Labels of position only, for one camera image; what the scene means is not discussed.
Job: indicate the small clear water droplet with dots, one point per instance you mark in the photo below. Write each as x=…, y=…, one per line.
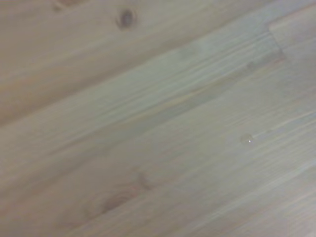
x=245, y=138

